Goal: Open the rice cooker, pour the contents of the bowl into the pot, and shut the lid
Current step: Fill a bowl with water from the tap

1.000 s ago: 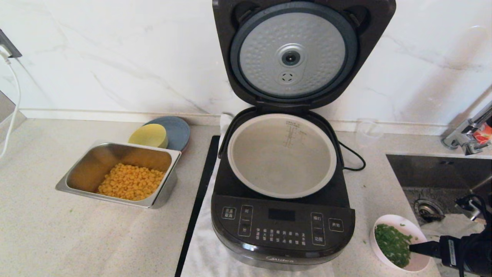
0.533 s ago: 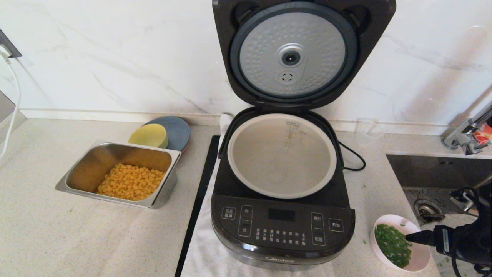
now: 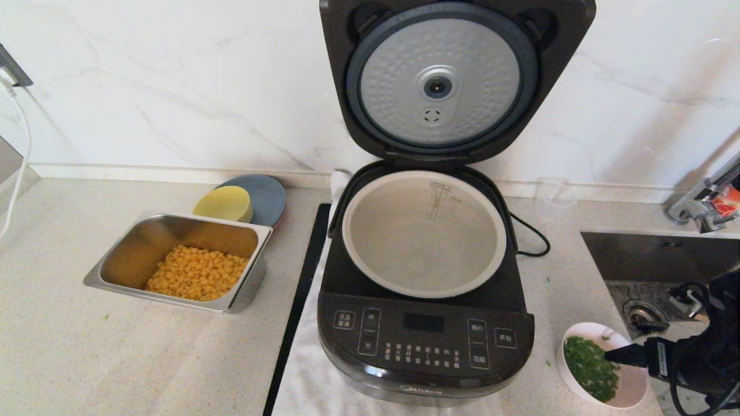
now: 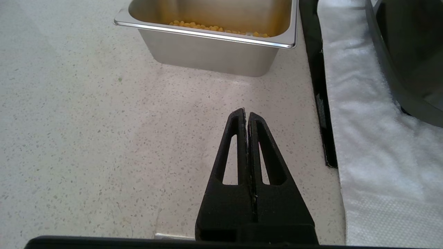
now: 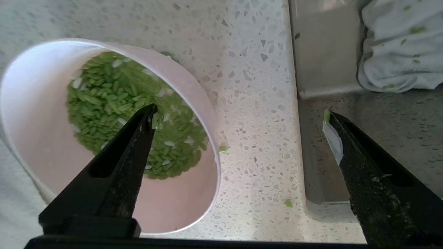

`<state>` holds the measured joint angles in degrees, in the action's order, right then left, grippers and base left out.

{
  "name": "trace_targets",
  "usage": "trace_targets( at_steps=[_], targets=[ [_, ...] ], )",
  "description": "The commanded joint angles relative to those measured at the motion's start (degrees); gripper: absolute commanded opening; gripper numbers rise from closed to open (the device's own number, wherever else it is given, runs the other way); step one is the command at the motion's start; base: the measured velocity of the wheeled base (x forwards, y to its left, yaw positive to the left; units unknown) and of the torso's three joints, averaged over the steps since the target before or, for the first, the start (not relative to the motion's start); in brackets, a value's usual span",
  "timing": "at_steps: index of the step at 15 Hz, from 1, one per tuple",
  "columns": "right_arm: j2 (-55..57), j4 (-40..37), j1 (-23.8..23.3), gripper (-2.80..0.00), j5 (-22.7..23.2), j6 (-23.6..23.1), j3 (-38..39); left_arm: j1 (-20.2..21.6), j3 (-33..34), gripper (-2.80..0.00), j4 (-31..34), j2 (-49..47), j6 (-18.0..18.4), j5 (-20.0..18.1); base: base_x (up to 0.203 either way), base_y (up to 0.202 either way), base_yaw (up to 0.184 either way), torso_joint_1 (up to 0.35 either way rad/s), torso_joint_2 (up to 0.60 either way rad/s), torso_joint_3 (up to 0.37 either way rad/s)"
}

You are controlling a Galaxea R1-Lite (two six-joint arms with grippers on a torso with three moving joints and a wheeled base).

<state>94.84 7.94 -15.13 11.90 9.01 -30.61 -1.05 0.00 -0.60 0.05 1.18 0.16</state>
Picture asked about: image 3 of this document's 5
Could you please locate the white bowl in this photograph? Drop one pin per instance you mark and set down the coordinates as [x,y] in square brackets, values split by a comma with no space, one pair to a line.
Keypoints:
[633,388]

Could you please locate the orange red item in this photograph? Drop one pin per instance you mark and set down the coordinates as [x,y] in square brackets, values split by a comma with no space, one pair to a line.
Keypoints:
[726,206]

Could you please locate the yellow corn kernels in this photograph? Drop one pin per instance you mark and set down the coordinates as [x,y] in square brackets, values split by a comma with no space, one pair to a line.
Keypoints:
[196,274]

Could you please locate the white towel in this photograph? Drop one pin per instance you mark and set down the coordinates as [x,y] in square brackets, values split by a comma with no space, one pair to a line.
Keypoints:
[312,375]

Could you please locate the yellow bowl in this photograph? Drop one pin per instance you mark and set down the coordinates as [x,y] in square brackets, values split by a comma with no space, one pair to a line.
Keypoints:
[222,203]

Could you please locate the clear measuring cup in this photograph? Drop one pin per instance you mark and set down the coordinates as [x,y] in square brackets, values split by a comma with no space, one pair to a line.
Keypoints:
[555,199]

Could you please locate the black rice cooker lid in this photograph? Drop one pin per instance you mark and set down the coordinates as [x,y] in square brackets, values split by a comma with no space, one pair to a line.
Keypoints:
[399,75]

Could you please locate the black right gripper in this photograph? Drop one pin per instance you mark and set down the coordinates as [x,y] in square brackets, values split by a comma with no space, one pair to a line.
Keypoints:
[670,358]

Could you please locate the metal sink drain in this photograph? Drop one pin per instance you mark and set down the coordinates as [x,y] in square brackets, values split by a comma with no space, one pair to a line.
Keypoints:
[640,316]

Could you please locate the black strip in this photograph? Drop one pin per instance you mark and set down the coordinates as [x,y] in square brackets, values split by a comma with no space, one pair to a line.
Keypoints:
[300,289]

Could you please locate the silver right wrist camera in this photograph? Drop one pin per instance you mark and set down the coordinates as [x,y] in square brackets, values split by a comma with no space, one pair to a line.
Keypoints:
[688,303]

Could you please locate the white cloth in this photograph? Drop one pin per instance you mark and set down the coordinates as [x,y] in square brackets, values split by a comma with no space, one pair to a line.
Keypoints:
[662,404]

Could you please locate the black rice cooker body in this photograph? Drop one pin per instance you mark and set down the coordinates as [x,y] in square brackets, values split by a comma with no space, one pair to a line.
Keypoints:
[425,341]

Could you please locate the chopped green scallions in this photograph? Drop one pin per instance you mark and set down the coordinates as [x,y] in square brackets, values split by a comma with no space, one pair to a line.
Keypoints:
[587,370]

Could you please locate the stainless steel tray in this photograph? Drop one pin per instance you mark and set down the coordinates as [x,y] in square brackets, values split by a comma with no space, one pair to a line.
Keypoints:
[139,248]

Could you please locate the blue plate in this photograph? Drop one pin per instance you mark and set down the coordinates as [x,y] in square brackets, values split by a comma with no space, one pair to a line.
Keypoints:
[269,199]

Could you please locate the grey inner pot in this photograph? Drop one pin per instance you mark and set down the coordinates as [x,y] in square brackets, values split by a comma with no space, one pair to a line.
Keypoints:
[422,242]

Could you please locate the chrome faucet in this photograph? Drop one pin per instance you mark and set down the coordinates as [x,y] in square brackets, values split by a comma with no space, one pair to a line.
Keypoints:
[696,208]

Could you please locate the dark wall socket plate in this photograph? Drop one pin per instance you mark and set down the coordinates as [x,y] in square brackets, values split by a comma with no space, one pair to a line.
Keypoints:
[16,72]

